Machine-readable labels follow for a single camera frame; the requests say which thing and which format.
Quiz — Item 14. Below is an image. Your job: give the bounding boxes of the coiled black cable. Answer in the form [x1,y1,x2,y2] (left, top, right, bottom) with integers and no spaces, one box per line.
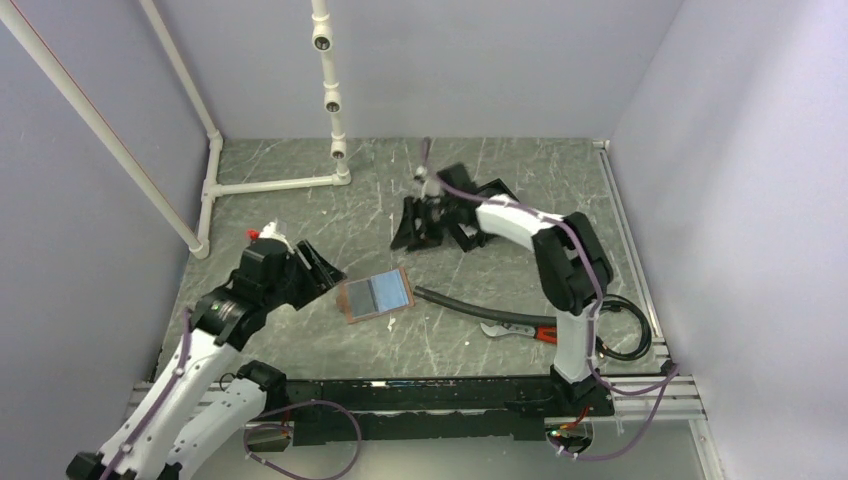
[592,294,653,363]

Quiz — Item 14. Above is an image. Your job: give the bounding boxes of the black plastic card tray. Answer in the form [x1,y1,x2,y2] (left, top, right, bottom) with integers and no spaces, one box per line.
[447,178,517,252]

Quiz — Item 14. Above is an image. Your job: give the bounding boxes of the brown leather card holder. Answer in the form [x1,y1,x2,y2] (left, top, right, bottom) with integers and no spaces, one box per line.
[336,267,415,324]

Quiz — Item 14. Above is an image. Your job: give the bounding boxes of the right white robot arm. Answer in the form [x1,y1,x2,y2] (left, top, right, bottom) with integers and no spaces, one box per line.
[390,193,614,415]

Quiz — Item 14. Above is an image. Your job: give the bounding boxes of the grey credit card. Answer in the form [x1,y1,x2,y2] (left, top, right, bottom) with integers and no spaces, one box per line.
[345,279,378,321]

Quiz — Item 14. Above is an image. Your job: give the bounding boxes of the white pvc pipe frame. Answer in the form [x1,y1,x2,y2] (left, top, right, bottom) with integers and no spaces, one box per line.
[0,0,353,260]

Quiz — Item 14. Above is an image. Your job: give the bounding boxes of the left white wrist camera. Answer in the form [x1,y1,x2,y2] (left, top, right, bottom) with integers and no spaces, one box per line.
[247,220,294,253]

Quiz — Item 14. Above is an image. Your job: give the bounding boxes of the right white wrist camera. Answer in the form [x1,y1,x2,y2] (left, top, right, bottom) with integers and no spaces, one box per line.
[413,166,442,199]

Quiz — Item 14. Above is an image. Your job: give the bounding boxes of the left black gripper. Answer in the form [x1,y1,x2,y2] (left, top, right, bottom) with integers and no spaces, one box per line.
[264,239,347,310]

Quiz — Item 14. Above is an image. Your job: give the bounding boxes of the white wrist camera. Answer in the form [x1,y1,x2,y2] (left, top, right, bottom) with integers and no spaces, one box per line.
[413,166,442,199]
[247,220,294,253]

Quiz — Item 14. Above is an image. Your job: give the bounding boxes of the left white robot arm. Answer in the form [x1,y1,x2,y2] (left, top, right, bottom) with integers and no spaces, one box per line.
[65,237,346,479]

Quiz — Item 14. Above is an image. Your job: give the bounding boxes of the red handled pruning shears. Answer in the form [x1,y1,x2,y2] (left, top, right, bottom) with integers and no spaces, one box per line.
[480,322,557,344]

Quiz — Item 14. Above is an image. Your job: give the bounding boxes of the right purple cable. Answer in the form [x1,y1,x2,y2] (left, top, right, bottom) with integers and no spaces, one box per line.
[420,137,681,463]

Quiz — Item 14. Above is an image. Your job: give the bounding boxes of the black corrugated hose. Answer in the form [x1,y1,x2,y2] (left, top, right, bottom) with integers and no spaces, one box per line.
[413,286,561,327]

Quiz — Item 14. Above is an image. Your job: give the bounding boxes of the purple cable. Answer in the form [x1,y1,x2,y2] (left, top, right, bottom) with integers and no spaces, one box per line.
[420,137,681,463]
[95,307,365,480]

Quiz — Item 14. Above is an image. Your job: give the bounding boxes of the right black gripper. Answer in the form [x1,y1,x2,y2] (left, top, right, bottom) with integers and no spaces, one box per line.
[389,196,457,254]

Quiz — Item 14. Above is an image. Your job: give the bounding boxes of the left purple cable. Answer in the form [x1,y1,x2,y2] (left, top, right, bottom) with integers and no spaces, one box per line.
[95,307,365,480]

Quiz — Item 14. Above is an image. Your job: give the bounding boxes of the aluminium frame rail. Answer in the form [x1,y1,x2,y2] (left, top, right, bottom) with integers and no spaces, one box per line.
[592,139,706,429]

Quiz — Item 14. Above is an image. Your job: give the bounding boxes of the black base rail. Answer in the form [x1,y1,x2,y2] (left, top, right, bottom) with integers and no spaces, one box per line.
[218,362,617,447]

